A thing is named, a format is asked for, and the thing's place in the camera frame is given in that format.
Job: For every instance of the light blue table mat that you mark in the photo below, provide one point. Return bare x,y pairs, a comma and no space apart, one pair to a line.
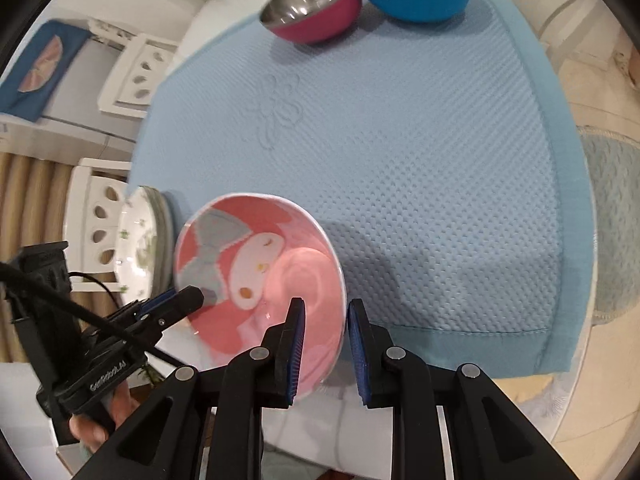
425,185

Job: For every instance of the blue cloth with pink print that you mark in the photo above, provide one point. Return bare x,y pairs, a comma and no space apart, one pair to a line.
65,45

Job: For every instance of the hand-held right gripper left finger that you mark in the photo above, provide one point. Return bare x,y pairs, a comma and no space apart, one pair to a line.
295,350

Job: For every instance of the pink cartoon bowl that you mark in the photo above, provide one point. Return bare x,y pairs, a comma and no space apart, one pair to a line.
250,260

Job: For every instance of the small green flower plate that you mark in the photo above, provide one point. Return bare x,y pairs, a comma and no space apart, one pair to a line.
137,240

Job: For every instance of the magenta steel bowl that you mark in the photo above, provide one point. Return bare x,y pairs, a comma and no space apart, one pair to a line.
325,25

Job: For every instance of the person's left hand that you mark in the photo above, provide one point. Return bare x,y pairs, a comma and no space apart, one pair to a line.
90,432

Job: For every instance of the beige ribbed panel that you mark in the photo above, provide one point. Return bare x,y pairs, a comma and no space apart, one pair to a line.
30,200

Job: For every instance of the white decorative shelf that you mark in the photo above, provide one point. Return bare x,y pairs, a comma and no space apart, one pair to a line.
107,27

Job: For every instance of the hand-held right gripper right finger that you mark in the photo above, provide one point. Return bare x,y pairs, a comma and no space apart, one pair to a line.
357,355

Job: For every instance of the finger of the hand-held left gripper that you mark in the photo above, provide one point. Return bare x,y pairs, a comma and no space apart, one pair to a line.
160,300
185,300

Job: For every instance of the white refrigerator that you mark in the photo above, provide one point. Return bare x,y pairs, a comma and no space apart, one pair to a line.
85,110

